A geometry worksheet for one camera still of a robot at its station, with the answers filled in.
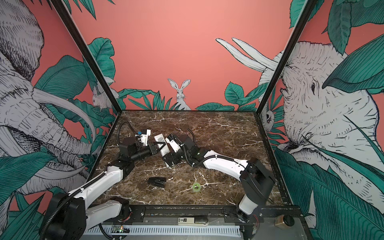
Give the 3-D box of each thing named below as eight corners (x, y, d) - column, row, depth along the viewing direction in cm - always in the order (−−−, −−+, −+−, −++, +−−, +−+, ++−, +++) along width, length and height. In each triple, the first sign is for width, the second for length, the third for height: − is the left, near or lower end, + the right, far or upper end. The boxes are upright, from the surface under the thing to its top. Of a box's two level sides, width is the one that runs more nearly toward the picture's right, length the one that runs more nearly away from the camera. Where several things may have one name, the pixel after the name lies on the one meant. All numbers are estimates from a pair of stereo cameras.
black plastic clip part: (148, 187, 85) (146, 185, 83) (149, 178, 88) (148, 176, 86) (165, 187, 85) (164, 185, 83) (166, 178, 88) (165, 176, 86)
